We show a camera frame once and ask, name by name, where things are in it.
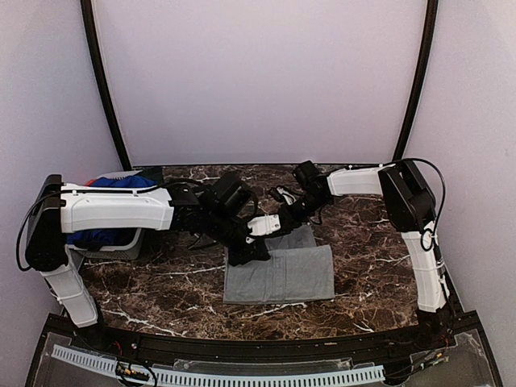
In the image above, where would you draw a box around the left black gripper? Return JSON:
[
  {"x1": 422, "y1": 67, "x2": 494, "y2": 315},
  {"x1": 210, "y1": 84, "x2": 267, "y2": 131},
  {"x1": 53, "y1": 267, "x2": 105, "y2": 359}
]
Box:
[{"x1": 205, "y1": 208, "x2": 271, "y2": 266}]

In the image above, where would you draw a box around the grey button shirt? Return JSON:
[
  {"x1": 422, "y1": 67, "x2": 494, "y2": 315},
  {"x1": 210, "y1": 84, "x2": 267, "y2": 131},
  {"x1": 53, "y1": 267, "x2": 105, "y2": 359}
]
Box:
[{"x1": 223, "y1": 225, "x2": 335, "y2": 305}]

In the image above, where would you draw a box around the blue printed t-shirt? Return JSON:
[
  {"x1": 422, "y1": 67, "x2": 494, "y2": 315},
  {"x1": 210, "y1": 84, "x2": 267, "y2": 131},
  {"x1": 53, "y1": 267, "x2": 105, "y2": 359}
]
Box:
[{"x1": 67, "y1": 174, "x2": 156, "y2": 251}]

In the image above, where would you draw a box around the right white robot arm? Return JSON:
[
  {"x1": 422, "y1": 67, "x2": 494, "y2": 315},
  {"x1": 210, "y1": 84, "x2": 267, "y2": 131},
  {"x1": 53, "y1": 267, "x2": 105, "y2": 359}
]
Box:
[{"x1": 278, "y1": 159, "x2": 449, "y2": 313}]

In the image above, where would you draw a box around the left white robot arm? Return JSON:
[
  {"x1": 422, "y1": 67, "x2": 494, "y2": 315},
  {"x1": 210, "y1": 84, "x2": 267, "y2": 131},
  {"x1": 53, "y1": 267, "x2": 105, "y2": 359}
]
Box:
[{"x1": 15, "y1": 173, "x2": 281, "y2": 352}]

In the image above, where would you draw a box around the grey laundry basket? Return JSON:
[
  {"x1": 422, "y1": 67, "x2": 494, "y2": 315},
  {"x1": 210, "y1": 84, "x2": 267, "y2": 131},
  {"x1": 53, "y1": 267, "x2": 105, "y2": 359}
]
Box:
[{"x1": 69, "y1": 171, "x2": 144, "y2": 260}]

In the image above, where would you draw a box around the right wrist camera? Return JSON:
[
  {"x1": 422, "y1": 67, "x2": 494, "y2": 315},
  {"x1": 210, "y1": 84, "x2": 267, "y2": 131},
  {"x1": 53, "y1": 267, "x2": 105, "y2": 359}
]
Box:
[{"x1": 268, "y1": 186, "x2": 296, "y2": 206}]

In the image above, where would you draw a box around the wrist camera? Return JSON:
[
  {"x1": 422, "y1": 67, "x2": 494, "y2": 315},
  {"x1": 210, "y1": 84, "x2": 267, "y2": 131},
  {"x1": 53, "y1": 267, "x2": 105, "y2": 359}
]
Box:
[
  {"x1": 268, "y1": 186, "x2": 296, "y2": 206},
  {"x1": 246, "y1": 214, "x2": 281, "y2": 243}
]

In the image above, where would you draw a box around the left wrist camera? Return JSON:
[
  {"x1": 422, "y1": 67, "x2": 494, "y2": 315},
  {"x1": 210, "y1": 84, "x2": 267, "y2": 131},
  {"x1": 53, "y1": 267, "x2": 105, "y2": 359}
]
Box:
[{"x1": 246, "y1": 214, "x2": 281, "y2": 243}]

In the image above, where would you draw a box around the black curved front rail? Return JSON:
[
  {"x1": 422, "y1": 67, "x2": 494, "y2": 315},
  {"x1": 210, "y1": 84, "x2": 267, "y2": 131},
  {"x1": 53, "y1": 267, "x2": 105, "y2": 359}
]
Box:
[{"x1": 44, "y1": 310, "x2": 481, "y2": 368}]

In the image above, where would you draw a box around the white slotted cable duct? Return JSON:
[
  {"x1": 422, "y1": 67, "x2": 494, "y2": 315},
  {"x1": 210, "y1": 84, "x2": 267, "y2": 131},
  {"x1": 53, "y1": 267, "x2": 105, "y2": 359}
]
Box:
[{"x1": 51, "y1": 344, "x2": 385, "y2": 386}]

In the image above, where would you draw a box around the right black frame post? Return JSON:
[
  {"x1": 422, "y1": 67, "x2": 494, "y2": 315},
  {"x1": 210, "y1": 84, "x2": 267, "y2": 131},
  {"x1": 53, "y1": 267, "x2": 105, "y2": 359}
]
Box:
[{"x1": 392, "y1": 0, "x2": 439, "y2": 161}]

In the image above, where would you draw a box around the black frame post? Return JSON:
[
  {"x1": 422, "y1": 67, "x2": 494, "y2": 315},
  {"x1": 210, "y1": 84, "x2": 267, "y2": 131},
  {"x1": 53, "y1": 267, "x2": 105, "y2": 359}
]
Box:
[
  {"x1": 392, "y1": 0, "x2": 439, "y2": 161},
  {"x1": 80, "y1": 0, "x2": 132, "y2": 171}
]

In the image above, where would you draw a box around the left black frame post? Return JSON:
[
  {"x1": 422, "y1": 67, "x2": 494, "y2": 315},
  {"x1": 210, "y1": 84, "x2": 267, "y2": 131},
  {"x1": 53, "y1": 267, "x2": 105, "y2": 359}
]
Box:
[{"x1": 80, "y1": 0, "x2": 132, "y2": 171}]

